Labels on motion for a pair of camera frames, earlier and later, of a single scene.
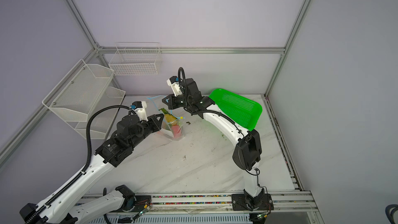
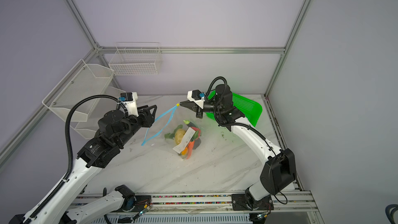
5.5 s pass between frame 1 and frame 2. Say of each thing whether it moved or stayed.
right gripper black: moved
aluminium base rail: stayed
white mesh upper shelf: stayed
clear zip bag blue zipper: moved
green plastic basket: stayed
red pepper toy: moved
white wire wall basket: stayed
